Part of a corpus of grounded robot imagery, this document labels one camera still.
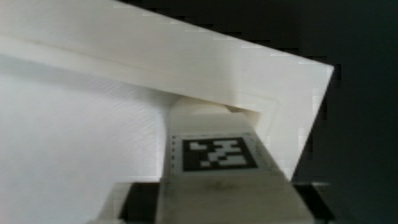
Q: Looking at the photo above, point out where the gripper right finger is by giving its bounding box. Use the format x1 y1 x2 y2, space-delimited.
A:
294 182 337 224

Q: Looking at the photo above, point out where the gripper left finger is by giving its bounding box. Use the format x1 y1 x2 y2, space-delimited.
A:
88 182 161 224

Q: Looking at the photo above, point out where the white table leg with tag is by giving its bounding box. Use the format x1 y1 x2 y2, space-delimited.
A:
155 98 315 224

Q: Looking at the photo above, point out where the white square tabletop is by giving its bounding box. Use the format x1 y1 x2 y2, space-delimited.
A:
0 0 333 224

